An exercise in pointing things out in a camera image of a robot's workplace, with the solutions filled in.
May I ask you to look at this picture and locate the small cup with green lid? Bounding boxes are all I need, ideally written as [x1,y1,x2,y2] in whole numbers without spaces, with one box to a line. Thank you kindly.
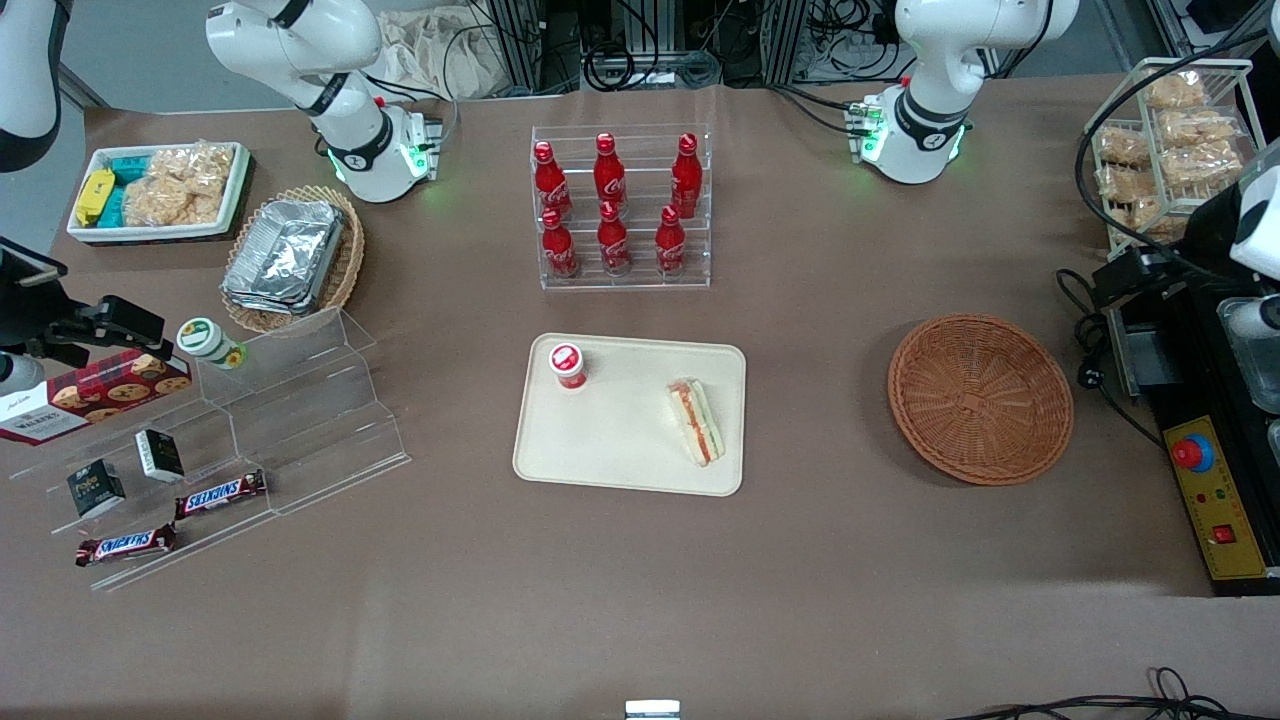
[176,317,247,372]

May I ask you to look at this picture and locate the tangled black background cables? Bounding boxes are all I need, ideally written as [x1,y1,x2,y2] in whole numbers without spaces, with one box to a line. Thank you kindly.
[578,0,723,93]

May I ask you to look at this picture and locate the triangular sandwich with orange filling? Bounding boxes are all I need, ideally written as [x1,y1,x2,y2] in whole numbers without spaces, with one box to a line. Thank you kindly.
[666,377,727,468]

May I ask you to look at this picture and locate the round brown wicker basket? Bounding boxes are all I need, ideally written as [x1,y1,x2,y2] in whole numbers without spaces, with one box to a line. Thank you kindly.
[887,314,1076,488]

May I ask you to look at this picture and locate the aluminium profile frame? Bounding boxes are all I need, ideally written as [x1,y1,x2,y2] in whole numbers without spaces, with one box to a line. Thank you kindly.
[488,0,549,93]
[764,0,813,87]

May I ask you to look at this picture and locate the red cola bottle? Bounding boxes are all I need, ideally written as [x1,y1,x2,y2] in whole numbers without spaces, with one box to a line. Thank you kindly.
[670,132,704,220]
[594,132,628,207]
[540,207,580,280]
[654,205,688,277]
[533,140,574,222]
[597,200,632,277]

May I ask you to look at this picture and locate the oval light wicker basket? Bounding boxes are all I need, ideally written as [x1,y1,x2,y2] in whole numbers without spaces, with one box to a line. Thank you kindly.
[219,184,367,336]

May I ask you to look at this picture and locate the black left wrist camera cable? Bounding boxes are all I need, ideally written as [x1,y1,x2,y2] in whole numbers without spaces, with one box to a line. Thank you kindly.
[1074,28,1280,263]

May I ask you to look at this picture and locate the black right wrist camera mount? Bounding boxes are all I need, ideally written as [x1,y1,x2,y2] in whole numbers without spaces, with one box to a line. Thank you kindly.
[0,237,167,372]

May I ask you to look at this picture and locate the white wire shelf rack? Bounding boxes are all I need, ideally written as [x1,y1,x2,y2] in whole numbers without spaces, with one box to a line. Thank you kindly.
[1084,58,1257,263]

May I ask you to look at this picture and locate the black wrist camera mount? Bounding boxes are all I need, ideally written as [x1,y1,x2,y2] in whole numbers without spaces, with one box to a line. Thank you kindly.
[0,237,167,372]
[1091,185,1251,308]

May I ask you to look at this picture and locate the small cup with red lid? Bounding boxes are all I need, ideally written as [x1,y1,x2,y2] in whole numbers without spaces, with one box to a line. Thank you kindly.
[547,342,589,392]

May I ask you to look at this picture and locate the yellow snack packet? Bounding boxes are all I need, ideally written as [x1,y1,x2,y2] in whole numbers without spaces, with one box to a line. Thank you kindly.
[75,168,117,228]

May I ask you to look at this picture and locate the small black carton box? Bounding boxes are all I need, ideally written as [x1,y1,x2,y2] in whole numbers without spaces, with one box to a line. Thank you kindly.
[134,428,187,484]
[66,458,128,520]

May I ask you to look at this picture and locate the clear bag of rice crackers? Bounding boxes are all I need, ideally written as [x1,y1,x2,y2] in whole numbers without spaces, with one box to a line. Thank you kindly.
[122,143,236,229]

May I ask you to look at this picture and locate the clear acrylic bottle rack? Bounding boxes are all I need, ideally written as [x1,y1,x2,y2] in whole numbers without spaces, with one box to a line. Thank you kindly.
[530,123,712,292]

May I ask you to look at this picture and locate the red tartan cookie box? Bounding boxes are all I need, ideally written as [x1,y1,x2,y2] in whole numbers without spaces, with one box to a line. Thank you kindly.
[0,348,194,447]

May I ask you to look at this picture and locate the black power cable with plug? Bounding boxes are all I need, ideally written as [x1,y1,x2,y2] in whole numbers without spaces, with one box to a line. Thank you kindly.
[1055,268,1167,448]

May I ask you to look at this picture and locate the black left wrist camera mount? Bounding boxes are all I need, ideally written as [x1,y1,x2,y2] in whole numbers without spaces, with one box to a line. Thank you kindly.
[1091,185,1251,308]

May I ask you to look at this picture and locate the stacked aluminium foil containers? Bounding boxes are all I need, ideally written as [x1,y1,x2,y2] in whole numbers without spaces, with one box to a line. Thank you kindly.
[220,198,347,317]

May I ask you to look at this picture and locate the clear bag of fried snacks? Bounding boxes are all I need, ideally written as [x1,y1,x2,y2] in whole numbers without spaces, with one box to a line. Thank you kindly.
[1155,108,1238,149]
[1099,127,1153,167]
[1144,70,1208,111]
[1096,164,1167,204]
[1104,200,1193,248]
[1162,143,1249,193]

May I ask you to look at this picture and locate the beige plastic serving tray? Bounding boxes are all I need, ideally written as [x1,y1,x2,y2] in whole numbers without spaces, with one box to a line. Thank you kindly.
[512,333,749,498]

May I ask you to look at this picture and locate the brown Snickers chocolate bar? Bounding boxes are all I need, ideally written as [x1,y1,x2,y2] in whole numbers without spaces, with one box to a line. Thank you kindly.
[174,469,269,522]
[75,522,179,569]

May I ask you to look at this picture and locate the white rectangular plastic bin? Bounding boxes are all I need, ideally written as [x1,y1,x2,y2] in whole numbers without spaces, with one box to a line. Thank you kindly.
[66,141,252,244]

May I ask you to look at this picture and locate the crumpled beige cloth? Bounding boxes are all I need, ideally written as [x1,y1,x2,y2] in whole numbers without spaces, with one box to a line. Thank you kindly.
[373,6,513,102]

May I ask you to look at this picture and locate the clear acrylic stepped display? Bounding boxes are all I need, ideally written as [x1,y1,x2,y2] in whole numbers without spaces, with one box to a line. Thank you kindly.
[8,305,412,594]

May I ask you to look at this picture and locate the black floor cables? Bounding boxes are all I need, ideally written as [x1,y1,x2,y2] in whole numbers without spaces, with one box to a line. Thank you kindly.
[943,666,1280,720]

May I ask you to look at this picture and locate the black countertop grill appliance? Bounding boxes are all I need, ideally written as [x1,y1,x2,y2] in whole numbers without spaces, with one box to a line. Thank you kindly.
[1107,270,1280,599]

